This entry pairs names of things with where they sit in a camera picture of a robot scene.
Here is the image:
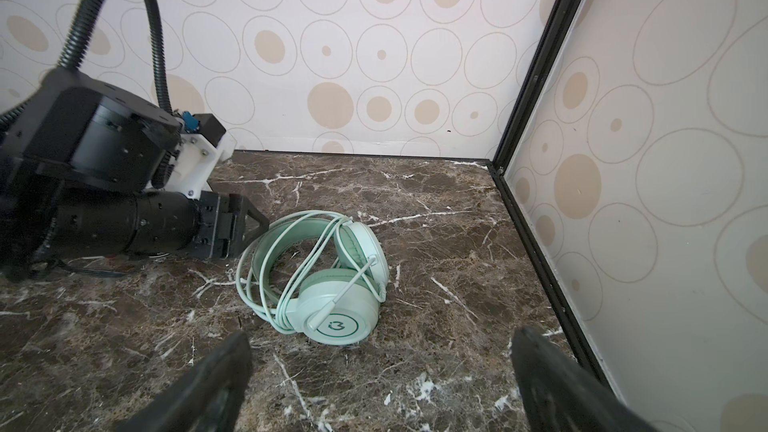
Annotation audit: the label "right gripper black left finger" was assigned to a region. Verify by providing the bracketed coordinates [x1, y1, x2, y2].
[114, 331, 253, 431]

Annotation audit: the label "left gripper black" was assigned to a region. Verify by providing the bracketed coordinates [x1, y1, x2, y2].
[36, 190, 270, 259]

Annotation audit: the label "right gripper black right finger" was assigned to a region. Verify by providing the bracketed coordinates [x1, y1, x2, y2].
[511, 327, 654, 431]

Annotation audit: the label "mint green headphones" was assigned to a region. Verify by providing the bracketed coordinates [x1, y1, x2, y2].
[235, 210, 390, 346]

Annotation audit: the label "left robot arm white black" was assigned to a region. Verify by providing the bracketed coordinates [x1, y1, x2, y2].
[1, 0, 269, 282]

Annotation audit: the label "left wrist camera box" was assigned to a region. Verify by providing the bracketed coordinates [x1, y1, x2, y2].
[147, 111, 236, 200]

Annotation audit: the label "black corner frame post right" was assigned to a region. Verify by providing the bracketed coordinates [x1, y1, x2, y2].
[487, 0, 619, 397]

